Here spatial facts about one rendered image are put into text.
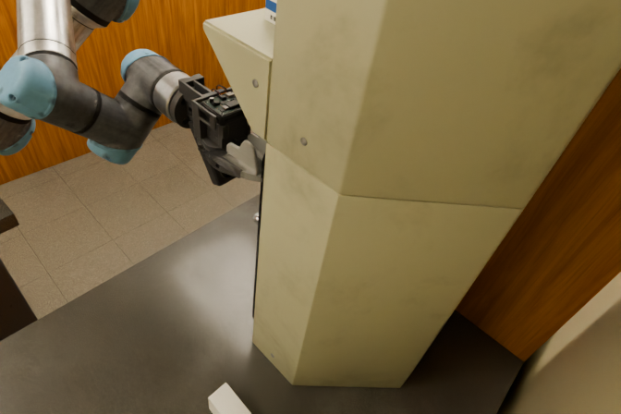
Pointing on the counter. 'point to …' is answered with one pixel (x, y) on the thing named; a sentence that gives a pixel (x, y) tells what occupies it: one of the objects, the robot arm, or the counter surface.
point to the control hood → (246, 61)
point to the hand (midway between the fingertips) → (273, 180)
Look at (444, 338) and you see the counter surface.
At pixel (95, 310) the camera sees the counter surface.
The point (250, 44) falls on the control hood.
